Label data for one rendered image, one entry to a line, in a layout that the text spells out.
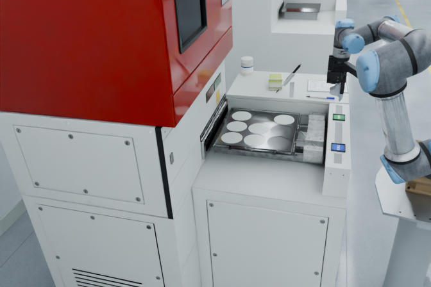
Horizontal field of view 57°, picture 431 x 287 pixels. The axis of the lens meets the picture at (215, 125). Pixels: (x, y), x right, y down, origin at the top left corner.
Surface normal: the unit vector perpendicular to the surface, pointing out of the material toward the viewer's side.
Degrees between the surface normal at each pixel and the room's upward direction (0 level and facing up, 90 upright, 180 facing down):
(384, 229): 0
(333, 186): 90
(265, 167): 0
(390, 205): 0
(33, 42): 90
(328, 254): 90
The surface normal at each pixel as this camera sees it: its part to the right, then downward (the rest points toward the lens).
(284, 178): -0.05, -0.87
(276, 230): -0.27, 0.49
